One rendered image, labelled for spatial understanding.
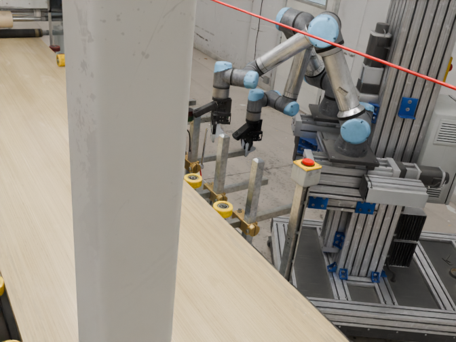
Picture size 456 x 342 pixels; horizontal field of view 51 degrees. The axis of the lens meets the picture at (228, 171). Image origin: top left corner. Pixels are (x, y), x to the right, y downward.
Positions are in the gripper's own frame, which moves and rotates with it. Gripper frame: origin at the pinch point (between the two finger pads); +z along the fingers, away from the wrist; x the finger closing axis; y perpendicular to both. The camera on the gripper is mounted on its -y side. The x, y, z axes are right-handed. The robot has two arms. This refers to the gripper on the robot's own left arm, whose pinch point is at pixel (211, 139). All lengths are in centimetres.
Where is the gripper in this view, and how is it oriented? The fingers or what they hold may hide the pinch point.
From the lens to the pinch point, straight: 221.7
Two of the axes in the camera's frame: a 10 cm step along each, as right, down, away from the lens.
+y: 9.8, 0.3, 1.8
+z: -1.0, 9.2, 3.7
